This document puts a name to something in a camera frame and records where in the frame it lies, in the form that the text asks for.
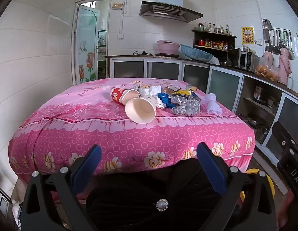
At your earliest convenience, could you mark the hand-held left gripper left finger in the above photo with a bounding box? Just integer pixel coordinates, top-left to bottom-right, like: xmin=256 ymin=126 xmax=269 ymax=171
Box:
xmin=19 ymin=144 xmax=102 ymax=231

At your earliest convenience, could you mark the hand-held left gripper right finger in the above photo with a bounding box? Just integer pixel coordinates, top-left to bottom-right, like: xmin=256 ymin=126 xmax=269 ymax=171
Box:
xmin=197 ymin=142 xmax=277 ymax=231

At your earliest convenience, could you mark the blue rubber glove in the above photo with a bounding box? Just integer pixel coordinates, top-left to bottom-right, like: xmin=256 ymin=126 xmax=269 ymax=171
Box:
xmin=157 ymin=93 xmax=177 ymax=109

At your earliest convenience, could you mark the yellow bucket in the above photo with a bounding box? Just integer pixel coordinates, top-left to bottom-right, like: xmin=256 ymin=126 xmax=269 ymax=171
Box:
xmin=239 ymin=168 xmax=276 ymax=200

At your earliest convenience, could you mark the pink floral blanket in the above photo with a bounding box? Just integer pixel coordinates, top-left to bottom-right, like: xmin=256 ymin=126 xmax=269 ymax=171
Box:
xmin=8 ymin=78 xmax=256 ymax=176

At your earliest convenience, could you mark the steel pot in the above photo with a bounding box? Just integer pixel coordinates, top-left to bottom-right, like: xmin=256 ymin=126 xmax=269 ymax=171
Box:
xmin=256 ymin=125 xmax=270 ymax=143

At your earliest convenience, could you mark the white foam fruit net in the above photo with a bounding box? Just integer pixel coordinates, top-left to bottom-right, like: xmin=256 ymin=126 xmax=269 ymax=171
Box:
xmin=203 ymin=93 xmax=223 ymax=115

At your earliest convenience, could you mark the red paper cup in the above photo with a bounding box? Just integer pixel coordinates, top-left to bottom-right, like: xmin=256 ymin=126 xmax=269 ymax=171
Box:
xmin=110 ymin=88 xmax=140 ymax=106

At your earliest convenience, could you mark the black pleated fabric pearl brooch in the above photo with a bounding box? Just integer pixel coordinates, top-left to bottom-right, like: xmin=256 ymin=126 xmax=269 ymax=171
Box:
xmin=85 ymin=157 xmax=238 ymax=231

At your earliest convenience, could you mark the white paper cup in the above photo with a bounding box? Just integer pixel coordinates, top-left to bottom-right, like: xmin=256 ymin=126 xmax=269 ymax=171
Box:
xmin=125 ymin=95 xmax=156 ymax=124

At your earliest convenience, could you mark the clear plastic wrapper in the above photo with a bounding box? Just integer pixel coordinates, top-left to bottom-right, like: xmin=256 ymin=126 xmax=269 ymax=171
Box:
xmin=168 ymin=94 xmax=188 ymax=105

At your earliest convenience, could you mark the colourful snack packet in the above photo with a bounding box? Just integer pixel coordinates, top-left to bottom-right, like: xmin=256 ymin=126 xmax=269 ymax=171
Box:
xmin=186 ymin=85 xmax=202 ymax=100

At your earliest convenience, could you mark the white kitchen cabinet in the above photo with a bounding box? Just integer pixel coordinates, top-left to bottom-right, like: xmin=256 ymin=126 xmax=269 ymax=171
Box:
xmin=105 ymin=55 xmax=298 ymax=169

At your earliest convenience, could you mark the small cardboard box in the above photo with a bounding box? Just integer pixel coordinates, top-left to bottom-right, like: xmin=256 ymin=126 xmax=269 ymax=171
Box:
xmin=164 ymin=85 xmax=182 ymax=93

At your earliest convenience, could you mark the clear bag of bread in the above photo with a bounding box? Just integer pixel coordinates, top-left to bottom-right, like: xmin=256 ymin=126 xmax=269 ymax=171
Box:
xmin=254 ymin=56 xmax=279 ymax=82

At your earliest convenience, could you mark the silver microwave oven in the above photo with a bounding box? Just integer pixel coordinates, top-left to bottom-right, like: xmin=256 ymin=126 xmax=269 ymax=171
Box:
xmin=227 ymin=48 xmax=260 ymax=71

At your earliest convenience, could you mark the blue plastic basin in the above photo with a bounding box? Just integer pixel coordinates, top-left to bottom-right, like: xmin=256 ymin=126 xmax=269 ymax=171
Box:
xmin=180 ymin=44 xmax=214 ymax=62

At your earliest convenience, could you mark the glass door with flower print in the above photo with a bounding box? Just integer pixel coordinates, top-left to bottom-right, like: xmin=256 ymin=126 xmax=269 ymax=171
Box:
xmin=75 ymin=5 xmax=100 ymax=85

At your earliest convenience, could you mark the row of red seasoning jars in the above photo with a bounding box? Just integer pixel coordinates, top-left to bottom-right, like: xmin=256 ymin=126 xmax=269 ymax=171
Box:
xmin=198 ymin=38 xmax=229 ymax=51

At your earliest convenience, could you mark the pink cooking pot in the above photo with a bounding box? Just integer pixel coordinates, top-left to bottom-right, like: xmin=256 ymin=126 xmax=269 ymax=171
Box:
xmin=157 ymin=40 xmax=181 ymax=55

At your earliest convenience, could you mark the rack of hanging kitchen utensils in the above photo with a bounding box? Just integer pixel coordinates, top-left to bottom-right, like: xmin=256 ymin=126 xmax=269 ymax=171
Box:
xmin=262 ymin=18 xmax=295 ymax=60

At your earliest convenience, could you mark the dark wooden spice shelf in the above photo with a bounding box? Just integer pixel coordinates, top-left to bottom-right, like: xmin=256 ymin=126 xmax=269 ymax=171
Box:
xmin=192 ymin=29 xmax=237 ymax=51

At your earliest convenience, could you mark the row of glass seasoning bottles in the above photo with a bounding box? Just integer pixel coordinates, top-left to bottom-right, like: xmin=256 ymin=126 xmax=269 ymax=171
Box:
xmin=197 ymin=22 xmax=232 ymax=35

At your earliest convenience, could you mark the steel range hood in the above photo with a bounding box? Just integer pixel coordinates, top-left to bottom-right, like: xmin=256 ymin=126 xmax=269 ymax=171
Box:
xmin=139 ymin=0 xmax=203 ymax=23

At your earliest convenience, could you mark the yellow wall poster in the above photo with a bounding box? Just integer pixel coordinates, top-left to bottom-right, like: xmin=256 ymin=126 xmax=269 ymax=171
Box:
xmin=241 ymin=26 xmax=254 ymax=45

